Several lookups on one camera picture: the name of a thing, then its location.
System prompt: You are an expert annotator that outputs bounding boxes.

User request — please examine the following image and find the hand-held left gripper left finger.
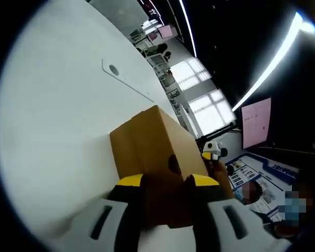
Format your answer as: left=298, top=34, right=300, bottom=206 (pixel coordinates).
left=52, top=174, right=148, bottom=252

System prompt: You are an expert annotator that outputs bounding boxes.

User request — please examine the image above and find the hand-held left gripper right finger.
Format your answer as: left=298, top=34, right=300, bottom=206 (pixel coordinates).
left=183, top=172, right=292, bottom=252

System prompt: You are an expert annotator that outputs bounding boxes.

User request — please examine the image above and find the blue white wall poster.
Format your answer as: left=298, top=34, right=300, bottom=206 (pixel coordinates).
left=225, top=154, right=300, bottom=223

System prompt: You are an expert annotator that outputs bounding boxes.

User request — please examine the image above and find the group of white office chairs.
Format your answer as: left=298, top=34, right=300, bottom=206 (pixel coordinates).
left=130, top=28, right=174, bottom=74

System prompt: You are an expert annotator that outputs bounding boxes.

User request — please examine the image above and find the large display screen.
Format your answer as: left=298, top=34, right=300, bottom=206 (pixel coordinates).
left=240, top=97, right=272, bottom=150

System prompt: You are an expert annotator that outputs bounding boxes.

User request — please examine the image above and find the brown cardboard shoe box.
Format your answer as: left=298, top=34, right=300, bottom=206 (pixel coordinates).
left=110, top=104, right=236, bottom=229

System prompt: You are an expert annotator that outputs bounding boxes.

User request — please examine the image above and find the white ceiling light strip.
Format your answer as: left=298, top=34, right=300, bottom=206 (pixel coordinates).
left=232, top=12, right=313, bottom=111
left=178, top=0, right=198, bottom=57

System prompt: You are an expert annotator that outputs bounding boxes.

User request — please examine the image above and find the black screen stand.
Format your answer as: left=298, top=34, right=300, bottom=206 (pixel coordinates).
left=195, top=121, right=244, bottom=144

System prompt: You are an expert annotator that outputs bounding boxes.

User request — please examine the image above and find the bright window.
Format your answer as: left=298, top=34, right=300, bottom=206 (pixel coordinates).
left=170, top=59, right=213, bottom=92
left=188, top=89, right=236, bottom=135

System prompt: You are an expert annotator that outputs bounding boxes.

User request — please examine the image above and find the person's right hand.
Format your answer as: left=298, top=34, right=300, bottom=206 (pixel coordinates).
left=209, top=159, right=229, bottom=184

